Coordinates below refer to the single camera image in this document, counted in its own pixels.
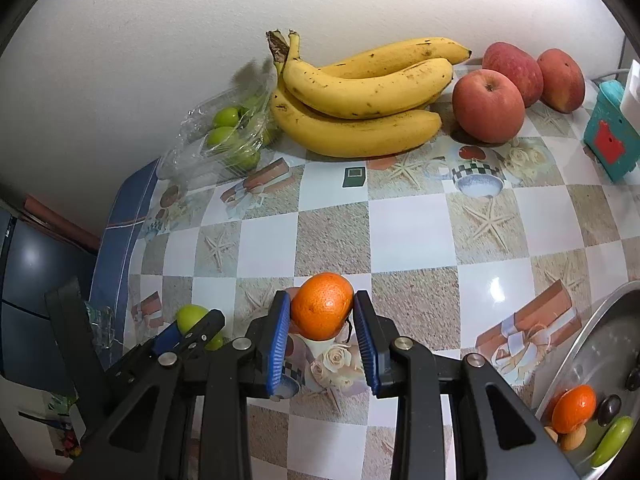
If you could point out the clear plastic bag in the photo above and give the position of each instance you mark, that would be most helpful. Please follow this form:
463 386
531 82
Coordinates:
102 327

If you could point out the small orange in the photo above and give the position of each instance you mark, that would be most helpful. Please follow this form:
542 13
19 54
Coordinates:
322 305

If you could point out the brown longan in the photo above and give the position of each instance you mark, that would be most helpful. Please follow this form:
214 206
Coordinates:
572 441
551 434

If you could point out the white power strip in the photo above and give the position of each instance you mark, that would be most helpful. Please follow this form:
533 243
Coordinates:
632 85

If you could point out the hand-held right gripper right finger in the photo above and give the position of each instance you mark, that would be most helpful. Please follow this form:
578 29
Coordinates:
370 350

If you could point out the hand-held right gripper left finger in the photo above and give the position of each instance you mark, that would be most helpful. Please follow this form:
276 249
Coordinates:
277 345

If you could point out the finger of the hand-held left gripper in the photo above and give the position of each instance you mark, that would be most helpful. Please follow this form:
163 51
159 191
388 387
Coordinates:
167 337
202 330

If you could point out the red apple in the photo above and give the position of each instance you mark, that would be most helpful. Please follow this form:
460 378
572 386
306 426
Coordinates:
517 72
561 80
489 105

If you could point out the teal plastic box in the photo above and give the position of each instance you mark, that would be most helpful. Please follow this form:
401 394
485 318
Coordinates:
610 135

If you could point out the blue grey cabinet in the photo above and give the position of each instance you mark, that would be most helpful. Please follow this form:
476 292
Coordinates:
35 280

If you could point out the small green fruit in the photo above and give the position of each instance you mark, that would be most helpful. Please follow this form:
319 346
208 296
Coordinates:
192 316

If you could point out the black flat panel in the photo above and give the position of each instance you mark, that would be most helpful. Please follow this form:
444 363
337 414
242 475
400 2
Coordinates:
75 330

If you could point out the large green fruit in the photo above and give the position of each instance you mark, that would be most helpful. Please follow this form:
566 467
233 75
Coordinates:
612 441

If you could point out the bunch of yellow bananas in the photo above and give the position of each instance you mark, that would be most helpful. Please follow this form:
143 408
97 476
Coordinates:
360 95

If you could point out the clear plastic clamshell container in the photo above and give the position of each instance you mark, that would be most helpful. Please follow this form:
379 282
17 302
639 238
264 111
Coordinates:
200 160

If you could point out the large round metal basin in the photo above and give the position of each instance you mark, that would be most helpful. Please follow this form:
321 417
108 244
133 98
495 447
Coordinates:
610 340

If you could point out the cluster of green jujubes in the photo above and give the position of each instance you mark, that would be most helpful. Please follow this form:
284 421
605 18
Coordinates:
222 136

